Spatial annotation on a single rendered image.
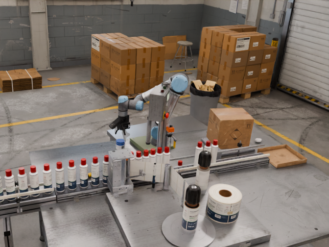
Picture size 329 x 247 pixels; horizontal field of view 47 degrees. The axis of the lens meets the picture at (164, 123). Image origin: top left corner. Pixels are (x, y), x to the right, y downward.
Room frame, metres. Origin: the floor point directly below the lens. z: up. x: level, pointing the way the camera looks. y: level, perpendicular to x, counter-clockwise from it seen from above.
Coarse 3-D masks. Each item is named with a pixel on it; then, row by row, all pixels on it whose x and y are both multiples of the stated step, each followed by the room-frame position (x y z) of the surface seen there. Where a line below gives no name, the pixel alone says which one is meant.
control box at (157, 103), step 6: (156, 90) 2.33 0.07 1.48; (168, 90) 2.37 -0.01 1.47; (150, 96) 2.26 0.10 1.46; (156, 96) 2.25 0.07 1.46; (162, 96) 2.25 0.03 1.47; (150, 102) 2.26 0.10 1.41; (156, 102) 2.25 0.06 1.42; (162, 102) 2.25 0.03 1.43; (150, 108) 2.26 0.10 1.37; (156, 108) 2.25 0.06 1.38; (162, 108) 2.25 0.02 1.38; (150, 114) 2.26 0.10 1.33; (156, 114) 2.25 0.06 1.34; (162, 114) 2.25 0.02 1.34; (150, 120) 2.26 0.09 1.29; (156, 120) 2.25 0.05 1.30; (162, 120) 2.25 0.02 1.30
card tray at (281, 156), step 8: (264, 152) 2.79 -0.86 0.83; (272, 152) 2.80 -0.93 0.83; (280, 152) 2.81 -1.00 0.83; (288, 152) 2.82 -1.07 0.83; (296, 152) 2.79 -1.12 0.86; (272, 160) 2.66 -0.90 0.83; (280, 160) 2.68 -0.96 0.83; (288, 160) 2.69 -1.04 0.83; (296, 160) 2.63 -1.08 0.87; (304, 160) 2.67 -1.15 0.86
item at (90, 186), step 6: (240, 156) 2.60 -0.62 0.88; (246, 156) 2.61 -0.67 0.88; (216, 162) 2.48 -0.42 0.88; (240, 162) 2.51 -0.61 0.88; (174, 168) 2.35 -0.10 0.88; (180, 168) 2.35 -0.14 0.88; (210, 168) 2.39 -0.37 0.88; (102, 180) 2.11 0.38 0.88; (132, 180) 2.14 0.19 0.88; (138, 180) 2.15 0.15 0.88; (78, 186) 2.03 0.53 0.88; (90, 186) 2.04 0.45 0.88; (96, 186) 2.04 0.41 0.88; (102, 186) 2.05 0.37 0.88; (66, 192) 1.95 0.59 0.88; (72, 192) 1.96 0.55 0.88
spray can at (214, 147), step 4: (216, 140) 2.45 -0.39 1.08; (212, 144) 2.45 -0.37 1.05; (216, 144) 2.43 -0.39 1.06; (212, 148) 2.43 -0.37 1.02; (216, 148) 2.43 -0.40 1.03; (212, 152) 2.42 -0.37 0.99; (216, 152) 2.43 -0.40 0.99; (212, 156) 2.42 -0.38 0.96; (216, 156) 2.44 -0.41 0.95; (212, 160) 2.42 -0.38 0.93
